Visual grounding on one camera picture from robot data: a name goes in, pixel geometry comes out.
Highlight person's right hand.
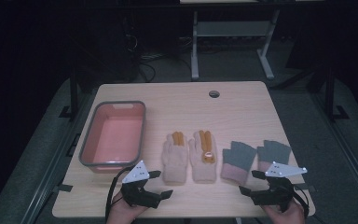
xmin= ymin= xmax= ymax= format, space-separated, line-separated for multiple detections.
xmin=262 ymin=202 xmax=307 ymax=224

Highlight black cables on floor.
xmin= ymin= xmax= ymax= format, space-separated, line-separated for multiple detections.
xmin=138 ymin=51 xmax=191 ymax=83

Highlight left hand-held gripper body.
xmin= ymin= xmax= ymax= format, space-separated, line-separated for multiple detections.
xmin=119 ymin=160 xmax=162 ymax=209

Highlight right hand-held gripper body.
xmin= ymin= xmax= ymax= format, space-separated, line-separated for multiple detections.
xmin=249 ymin=161 xmax=309 ymax=214

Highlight pink basin with grey rim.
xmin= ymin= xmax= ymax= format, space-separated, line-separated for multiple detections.
xmin=78 ymin=100 xmax=146 ymax=175

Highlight black tape strip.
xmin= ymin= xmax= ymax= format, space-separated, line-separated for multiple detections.
xmin=52 ymin=183 xmax=75 ymax=194

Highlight white metal desk frame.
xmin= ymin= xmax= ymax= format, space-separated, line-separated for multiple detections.
xmin=180 ymin=0 xmax=282 ymax=81

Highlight beige glove with face patch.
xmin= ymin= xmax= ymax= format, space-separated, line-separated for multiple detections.
xmin=188 ymin=129 xmax=218 ymax=184

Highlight beige glove with orange fingers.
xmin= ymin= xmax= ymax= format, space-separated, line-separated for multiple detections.
xmin=161 ymin=131 xmax=189 ymax=185

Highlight black metal post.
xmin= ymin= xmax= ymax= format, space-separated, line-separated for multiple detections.
xmin=324 ymin=65 xmax=351 ymax=122
xmin=58 ymin=65 xmax=79 ymax=120

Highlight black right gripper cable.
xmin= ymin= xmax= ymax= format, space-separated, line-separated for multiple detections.
xmin=291 ymin=182 xmax=310 ymax=219

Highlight person's left hand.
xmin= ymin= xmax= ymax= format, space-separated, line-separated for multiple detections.
xmin=105 ymin=191 xmax=149 ymax=224

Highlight grey and pink fingerless glove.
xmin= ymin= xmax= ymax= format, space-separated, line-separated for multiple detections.
xmin=256 ymin=139 xmax=293 ymax=173
xmin=220 ymin=140 xmax=258 ymax=187

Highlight metal frame rail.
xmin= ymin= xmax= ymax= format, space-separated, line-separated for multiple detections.
xmin=311 ymin=91 xmax=358 ymax=208
xmin=20 ymin=91 xmax=94 ymax=224

